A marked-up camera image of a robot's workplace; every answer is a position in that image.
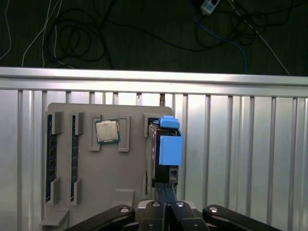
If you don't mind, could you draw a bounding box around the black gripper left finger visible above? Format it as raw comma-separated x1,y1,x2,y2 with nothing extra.
64,182,167,231

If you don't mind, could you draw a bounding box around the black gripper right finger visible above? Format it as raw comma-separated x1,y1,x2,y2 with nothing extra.
165,182,287,231

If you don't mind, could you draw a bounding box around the hard disk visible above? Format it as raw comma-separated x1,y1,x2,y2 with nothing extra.
146,115,184,193

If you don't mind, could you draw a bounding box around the grey parts rack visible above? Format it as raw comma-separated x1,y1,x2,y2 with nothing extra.
39,103,174,228

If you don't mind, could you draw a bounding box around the silver CPU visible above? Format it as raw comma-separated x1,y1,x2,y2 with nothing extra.
95,119,120,145

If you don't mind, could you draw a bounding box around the green RAM stick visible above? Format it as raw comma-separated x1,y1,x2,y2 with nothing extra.
70,115,80,203
46,114,57,203

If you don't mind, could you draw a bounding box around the blue floor cable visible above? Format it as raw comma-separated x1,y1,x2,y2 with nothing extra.
191,0,248,73

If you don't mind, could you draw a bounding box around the grey floor cable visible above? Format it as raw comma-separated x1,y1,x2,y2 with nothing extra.
230,0,291,76

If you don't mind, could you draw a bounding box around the black coiled cable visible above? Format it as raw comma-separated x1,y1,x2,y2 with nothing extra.
45,7,114,70

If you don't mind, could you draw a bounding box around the white floor cable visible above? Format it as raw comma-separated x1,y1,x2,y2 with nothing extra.
0,0,13,61

